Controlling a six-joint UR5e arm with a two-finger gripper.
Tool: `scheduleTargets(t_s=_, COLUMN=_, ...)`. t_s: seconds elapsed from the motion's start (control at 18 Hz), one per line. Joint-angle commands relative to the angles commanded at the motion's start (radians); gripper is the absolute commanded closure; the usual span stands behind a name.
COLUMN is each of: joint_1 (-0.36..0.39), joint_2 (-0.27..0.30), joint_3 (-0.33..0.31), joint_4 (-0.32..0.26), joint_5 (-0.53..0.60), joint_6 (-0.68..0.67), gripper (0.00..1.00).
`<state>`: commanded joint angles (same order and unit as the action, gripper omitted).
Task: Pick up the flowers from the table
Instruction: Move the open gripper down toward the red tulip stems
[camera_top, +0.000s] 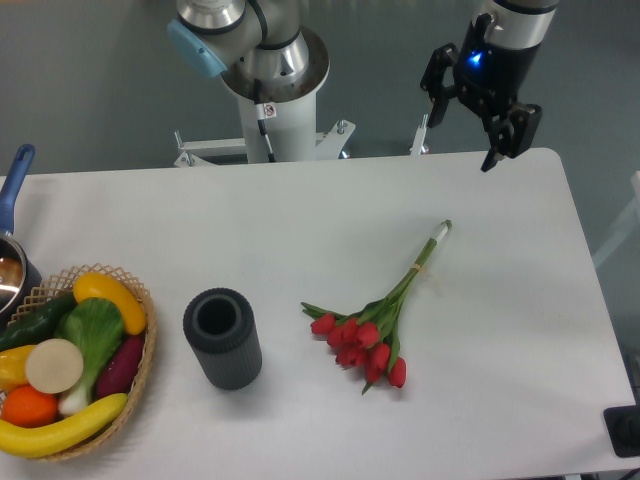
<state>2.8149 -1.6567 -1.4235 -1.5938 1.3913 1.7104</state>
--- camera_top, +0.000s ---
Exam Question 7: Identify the black device at edge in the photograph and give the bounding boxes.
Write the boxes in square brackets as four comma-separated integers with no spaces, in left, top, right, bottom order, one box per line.
[603,405,639,458]

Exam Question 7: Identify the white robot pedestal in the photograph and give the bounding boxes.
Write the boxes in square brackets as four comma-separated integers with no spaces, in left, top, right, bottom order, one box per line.
[174,93,356,168]

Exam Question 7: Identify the dark green cucumber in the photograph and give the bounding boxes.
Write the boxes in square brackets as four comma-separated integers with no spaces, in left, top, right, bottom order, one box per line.
[1,292,77,351]

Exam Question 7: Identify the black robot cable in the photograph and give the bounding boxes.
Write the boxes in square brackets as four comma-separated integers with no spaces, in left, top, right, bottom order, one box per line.
[252,78,277,163]

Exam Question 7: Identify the woven wicker basket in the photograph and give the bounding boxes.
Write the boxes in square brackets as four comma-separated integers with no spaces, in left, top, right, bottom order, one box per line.
[1,264,157,461]

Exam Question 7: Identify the yellow bell pepper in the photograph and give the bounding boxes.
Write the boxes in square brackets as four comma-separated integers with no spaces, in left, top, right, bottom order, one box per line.
[0,345,35,392]

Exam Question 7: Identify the beige round radish slice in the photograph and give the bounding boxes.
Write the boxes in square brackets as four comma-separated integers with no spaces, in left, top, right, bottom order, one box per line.
[25,338,84,394]

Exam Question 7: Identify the red tulip bouquet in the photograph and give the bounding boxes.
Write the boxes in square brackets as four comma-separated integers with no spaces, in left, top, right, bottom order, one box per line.
[301,219,453,394]

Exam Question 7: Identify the orange fruit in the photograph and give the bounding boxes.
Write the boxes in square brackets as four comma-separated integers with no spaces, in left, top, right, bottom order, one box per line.
[1,385,58,428]

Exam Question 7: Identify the purple eggplant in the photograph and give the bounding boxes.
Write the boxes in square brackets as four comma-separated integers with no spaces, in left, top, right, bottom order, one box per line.
[95,336,144,399]

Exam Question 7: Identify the blue handled saucepan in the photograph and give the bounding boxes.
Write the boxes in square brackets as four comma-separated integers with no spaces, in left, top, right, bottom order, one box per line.
[1,144,41,331]

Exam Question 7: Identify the yellow banana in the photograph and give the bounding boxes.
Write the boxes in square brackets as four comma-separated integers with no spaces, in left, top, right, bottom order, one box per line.
[1,393,128,459]

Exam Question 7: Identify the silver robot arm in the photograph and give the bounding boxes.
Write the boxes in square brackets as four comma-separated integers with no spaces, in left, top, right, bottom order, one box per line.
[167,1,557,171]

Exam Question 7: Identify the dark grey ribbed vase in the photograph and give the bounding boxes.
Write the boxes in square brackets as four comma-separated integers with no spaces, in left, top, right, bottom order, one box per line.
[183,288,263,391]

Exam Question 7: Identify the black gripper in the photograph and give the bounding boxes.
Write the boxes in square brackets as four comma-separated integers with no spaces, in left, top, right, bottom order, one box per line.
[420,11,542,172]

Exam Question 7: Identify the green bok choy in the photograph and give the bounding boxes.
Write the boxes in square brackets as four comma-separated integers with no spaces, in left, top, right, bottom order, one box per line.
[54,298,124,417]

